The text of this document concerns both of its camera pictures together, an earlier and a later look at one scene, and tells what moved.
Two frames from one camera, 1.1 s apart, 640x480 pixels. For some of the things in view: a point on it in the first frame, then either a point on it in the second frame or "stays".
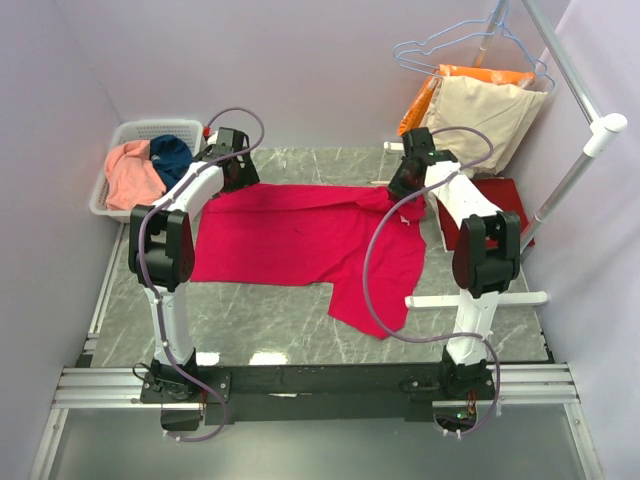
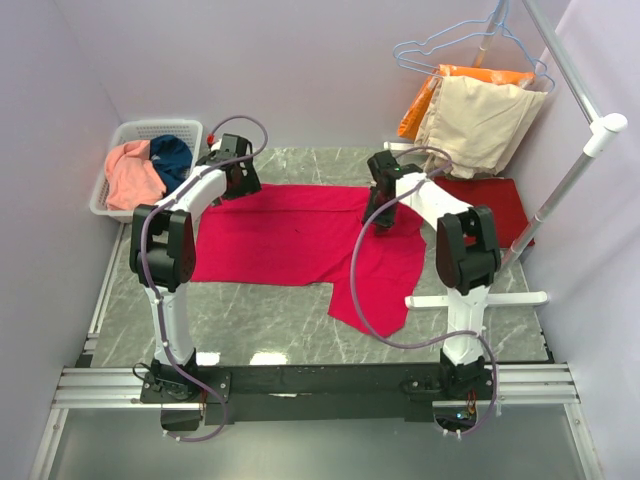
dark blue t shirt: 170,155 stays
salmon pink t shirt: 132,178 stays
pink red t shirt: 306,234 stays
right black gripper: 395,186 -> 383,222
